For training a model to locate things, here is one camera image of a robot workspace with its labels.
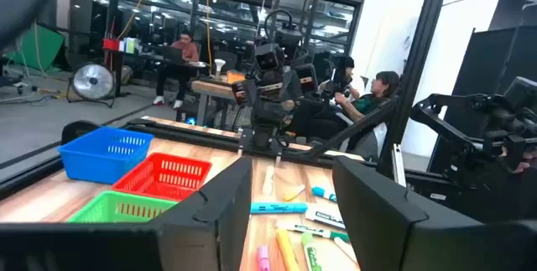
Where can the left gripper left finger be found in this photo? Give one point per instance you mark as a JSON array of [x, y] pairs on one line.
[[218, 229]]

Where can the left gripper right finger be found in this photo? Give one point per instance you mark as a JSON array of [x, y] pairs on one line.
[[377, 229]]

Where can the green thin marker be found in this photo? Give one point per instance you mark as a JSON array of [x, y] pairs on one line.
[[319, 232]]

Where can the pink highlighter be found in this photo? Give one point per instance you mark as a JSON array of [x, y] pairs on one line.
[[263, 258]]

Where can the dark green Expo marker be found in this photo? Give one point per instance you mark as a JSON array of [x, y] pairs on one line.
[[325, 217]]

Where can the white bulb table lamp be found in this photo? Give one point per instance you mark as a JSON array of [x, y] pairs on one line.
[[219, 63]]

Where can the wooden background table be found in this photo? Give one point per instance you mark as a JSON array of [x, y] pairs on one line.
[[212, 88]]

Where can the cyan highlighter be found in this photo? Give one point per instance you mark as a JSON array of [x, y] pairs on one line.
[[279, 208]]

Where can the silver aluminium bar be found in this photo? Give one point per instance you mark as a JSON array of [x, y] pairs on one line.
[[398, 166]]

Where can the teal Expo marker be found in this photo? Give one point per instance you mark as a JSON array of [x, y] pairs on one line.
[[321, 192]]

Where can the light green Expo marker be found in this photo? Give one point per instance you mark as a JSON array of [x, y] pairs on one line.
[[311, 254]]

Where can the orange highlighter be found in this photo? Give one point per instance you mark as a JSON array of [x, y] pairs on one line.
[[286, 250]]

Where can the red plastic basket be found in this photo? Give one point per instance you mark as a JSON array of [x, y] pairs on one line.
[[144, 180]]

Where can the green plastic basket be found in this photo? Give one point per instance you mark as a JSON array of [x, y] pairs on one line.
[[96, 210]]

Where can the blue plastic basket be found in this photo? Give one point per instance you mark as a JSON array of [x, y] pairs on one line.
[[96, 166]]

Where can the red box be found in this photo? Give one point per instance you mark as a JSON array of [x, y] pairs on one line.
[[111, 44]]

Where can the black arched clamp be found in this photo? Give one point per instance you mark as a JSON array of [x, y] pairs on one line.
[[77, 130]]

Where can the round floor fan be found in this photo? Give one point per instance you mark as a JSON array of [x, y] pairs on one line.
[[93, 82]]

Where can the black partition panel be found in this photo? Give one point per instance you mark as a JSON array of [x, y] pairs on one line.
[[486, 65]]

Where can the green screen cloth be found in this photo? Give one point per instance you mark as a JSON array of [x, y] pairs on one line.
[[38, 46]]

